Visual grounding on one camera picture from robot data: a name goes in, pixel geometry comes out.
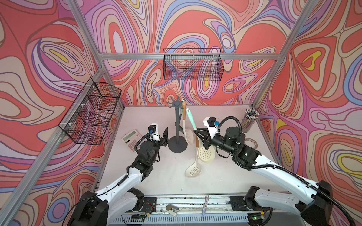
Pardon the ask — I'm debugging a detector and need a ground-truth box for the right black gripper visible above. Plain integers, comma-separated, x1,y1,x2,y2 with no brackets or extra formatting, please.
194,128,236,155

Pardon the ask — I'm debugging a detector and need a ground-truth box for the grey utensil rack stand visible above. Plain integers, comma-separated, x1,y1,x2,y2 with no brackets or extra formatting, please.
168,97,188,153

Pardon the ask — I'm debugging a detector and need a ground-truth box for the cream skimmer wooden handle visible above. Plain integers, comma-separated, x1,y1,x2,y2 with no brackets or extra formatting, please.
182,100,194,146
185,138,202,178

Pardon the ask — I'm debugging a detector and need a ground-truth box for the cream skimmer green handle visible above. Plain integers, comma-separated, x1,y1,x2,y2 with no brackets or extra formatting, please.
186,108,216,163

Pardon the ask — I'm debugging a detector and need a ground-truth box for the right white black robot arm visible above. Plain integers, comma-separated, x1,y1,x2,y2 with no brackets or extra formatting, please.
193,116,355,226

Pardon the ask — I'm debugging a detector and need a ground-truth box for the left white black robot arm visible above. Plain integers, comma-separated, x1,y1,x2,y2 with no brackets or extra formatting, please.
66,123,169,226

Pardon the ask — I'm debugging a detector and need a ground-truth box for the pink white calculator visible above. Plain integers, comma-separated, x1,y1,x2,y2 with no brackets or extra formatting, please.
122,130,142,152

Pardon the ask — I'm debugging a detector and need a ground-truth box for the roll of tape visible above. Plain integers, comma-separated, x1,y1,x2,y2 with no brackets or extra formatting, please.
245,138,258,149

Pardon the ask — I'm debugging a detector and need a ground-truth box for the pencil cup with pencils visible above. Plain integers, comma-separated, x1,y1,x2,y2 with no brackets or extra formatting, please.
241,107,260,133

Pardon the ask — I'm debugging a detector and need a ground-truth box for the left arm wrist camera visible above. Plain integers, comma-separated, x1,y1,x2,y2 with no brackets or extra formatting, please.
148,123,160,142

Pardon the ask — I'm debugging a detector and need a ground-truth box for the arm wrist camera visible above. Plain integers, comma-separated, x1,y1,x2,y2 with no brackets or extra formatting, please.
148,123,160,142
203,117,220,138

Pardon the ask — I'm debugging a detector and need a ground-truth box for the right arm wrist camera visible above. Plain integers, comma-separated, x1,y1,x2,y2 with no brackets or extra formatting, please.
203,117,220,138

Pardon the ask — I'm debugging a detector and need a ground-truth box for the pen on rail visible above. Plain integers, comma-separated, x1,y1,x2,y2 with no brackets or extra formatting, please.
201,195,209,217

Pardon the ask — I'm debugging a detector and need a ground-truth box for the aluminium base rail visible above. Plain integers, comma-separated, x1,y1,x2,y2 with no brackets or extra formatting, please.
76,193,314,225

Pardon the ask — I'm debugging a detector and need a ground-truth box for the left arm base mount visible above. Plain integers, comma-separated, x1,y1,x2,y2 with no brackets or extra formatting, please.
128,188,157,213

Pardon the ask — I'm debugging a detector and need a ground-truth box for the black wire basket back wall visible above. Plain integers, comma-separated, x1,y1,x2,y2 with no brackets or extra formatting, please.
163,47,224,81

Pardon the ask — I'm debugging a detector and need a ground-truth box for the black wire basket wall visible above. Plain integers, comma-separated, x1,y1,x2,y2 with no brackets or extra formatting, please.
163,47,224,81
58,78,122,145

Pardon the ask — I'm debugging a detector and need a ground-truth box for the small clip on rail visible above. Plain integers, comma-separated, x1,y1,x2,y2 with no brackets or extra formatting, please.
166,204,180,217

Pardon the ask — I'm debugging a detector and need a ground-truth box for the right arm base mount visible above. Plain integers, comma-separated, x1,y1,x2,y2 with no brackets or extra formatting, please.
229,186,270,211

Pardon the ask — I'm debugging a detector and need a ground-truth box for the black wire basket left wall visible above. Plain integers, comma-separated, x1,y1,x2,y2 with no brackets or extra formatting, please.
58,78,122,145

